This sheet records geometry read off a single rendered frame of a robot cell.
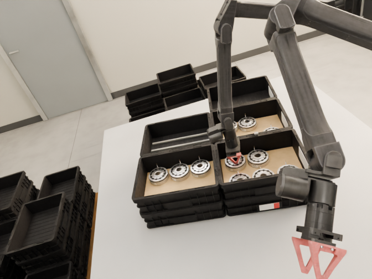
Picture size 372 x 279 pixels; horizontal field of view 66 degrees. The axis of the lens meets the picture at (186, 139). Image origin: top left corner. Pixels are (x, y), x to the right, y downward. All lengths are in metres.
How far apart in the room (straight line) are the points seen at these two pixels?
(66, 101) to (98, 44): 0.99
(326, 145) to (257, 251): 0.72
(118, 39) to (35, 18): 1.01
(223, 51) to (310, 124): 0.56
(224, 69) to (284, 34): 0.44
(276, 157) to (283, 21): 0.83
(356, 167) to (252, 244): 0.67
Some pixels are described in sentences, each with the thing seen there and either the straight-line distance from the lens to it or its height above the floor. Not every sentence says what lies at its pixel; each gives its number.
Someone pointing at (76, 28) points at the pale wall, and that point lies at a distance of 4.17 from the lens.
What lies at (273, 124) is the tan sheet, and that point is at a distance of 1.71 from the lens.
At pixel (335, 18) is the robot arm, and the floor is 1.56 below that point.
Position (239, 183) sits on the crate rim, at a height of 0.92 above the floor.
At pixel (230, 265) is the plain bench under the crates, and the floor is 0.70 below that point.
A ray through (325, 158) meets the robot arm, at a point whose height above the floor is 1.37.
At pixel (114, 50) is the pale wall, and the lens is 4.25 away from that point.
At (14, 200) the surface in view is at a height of 0.57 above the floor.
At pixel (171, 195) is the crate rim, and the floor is 0.92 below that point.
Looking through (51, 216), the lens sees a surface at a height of 0.49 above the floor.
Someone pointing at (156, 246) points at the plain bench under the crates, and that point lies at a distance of 1.44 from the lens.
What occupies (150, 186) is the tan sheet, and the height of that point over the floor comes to 0.83.
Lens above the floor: 1.85
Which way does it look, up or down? 36 degrees down
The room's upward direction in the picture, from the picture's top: 17 degrees counter-clockwise
